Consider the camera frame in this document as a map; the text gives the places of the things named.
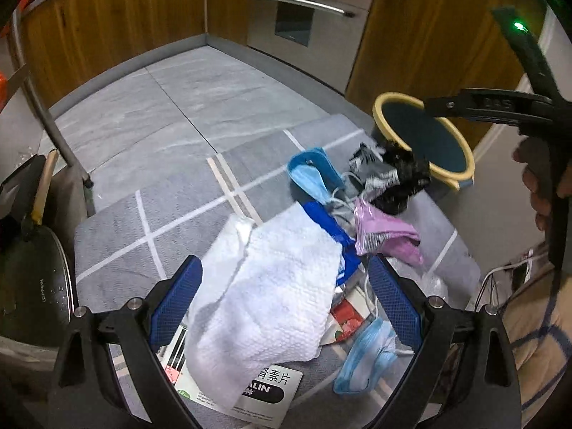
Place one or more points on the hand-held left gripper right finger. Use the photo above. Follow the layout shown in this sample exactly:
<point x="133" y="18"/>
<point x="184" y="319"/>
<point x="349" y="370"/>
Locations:
<point x="393" y="304"/>

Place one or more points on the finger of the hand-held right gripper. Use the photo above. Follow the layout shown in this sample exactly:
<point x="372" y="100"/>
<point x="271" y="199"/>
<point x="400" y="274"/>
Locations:
<point x="487" y="105"/>

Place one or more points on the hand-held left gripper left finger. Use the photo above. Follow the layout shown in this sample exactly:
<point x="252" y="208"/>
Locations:
<point x="174" y="304"/>

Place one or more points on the teal bin with yellow rim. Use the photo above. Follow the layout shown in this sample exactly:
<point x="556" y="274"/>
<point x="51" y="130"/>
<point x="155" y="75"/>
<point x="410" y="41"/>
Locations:
<point x="429" y="143"/>

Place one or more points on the white paper towel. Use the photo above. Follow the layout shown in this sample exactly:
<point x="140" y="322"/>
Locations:
<point x="268" y="286"/>

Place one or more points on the pale green medicine box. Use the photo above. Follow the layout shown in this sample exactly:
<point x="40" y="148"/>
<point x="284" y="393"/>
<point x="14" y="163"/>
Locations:
<point x="277" y="382"/>

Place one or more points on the person's right hand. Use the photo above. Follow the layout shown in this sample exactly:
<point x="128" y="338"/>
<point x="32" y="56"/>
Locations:
<point x="536" y="178"/>

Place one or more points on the red snack wrapper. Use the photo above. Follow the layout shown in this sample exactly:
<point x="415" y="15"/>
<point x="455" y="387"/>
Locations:
<point x="346" y="321"/>

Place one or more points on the light blue face mask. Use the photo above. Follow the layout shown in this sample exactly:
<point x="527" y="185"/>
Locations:
<point x="313" y="178"/>
<point x="362" y="366"/>

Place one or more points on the purple foil wrapper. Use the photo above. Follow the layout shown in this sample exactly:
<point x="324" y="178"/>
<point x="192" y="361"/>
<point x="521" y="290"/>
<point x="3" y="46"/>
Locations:
<point x="384" y="232"/>

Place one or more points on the wooden base cabinet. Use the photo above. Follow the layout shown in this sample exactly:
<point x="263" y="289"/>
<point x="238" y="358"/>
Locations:
<point x="134" y="18"/>
<point x="424" y="31"/>

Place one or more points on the blue plastic packet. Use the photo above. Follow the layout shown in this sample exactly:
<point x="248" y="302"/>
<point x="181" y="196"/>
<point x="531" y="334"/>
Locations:
<point x="330" y="228"/>

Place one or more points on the black plastic wrapper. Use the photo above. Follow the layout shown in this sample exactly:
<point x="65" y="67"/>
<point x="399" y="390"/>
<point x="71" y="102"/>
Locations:
<point x="402" y="178"/>

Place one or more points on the black silver foil wrapper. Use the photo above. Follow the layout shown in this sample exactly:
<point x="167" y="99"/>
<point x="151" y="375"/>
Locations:
<point x="368" y="163"/>

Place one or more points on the dark pan with glass lid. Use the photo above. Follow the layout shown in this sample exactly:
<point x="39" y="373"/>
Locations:
<point x="31" y="277"/>

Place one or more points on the beige striped cloth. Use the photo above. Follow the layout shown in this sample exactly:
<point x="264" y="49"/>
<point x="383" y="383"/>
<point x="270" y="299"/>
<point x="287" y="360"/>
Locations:
<point x="540" y="335"/>

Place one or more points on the stainless steel built-in appliance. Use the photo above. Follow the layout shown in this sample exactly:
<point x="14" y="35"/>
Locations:
<point x="321" y="53"/>

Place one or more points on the grey metal rack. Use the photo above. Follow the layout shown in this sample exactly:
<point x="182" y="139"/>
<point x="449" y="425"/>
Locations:
<point x="44" y="116"/>

